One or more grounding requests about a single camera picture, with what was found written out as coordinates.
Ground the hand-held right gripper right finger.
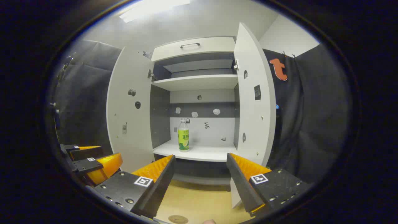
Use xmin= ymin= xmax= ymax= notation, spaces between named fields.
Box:
xmin=226 ymin=153 xmax=312 ymax=217

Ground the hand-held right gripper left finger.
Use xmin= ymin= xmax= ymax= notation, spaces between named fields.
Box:
xmin=93 ymin=155 xmax=176 ymax=219

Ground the round brown coaster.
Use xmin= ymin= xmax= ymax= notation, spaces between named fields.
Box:
xmin=168 ymin=215 xmax=189 ymax=224

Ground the white cabinet door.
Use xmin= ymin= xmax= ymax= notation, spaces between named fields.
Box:
xmin=106 ymin=47 xmax=156 ymax=174
xmin=230 ymin=22 xmax=277 ymax=209

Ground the clear bottle with green label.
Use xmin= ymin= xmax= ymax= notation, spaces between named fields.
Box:
xmin=178 ymin=118 xmax=190 ymax=152

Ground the white and grey cabinet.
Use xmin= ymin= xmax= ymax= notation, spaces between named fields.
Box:
xmin=150 ymin=36 xmax=240 ymax=186

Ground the white cabinet shelf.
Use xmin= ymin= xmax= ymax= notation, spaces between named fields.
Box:
xmin=151 ymin=74 xmax=239 ymax=92

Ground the white cabinet drawer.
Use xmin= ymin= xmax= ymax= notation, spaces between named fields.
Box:
xmin=151 ymin=37 xmax=236 ymax=62

